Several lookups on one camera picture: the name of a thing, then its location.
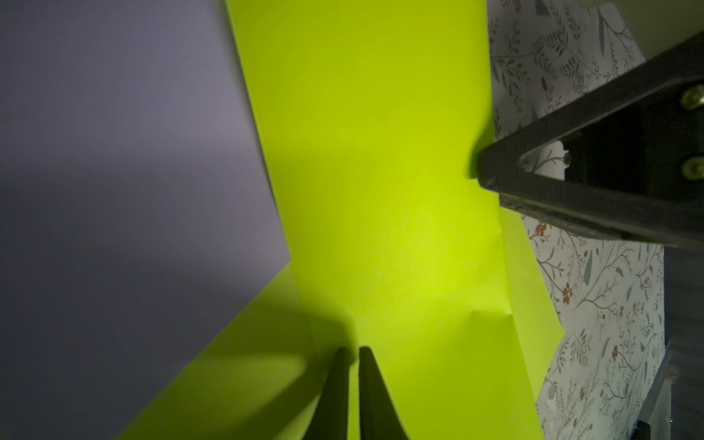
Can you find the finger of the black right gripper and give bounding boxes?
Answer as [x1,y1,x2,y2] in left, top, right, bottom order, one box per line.
[476,35,703,249]

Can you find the lavender paper sheet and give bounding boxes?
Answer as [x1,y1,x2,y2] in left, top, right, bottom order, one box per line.
[1,1,288,439]

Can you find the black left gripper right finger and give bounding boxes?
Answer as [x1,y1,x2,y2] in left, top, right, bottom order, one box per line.
[359,346,409,440]

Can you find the lime green paper sheet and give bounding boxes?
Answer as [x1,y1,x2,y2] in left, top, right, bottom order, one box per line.
[118,267,350,439]

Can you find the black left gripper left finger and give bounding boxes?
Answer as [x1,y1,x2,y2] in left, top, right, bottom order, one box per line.
[302,348,350,440]

